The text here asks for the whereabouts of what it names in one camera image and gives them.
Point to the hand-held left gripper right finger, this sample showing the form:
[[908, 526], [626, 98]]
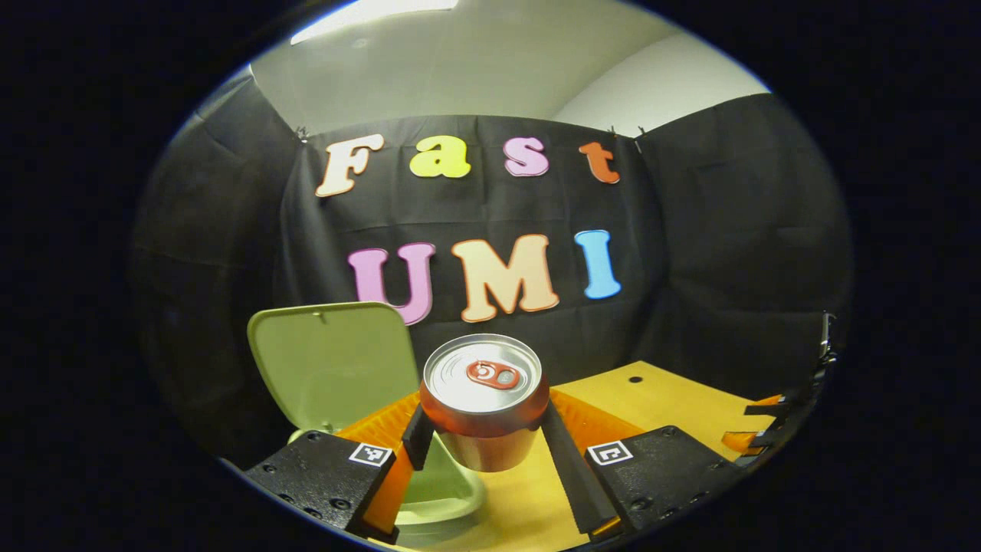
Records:
[[582, 483]]

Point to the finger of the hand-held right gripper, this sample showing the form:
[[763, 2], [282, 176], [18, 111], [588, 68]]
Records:
[[774, 406], [747, 443]]

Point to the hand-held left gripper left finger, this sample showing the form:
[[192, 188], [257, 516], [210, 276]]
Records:
[[322, 475]]

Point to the green desktop garbage bin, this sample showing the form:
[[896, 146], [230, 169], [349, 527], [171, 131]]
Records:
[[329, 360]]

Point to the red pop can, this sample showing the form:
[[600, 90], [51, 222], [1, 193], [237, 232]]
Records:
[[483, 414]]

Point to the wooden desktop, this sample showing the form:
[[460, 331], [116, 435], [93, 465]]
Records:
[[667, 399]]

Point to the black backdrop cloth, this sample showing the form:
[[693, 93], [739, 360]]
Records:
[[728, 253]]

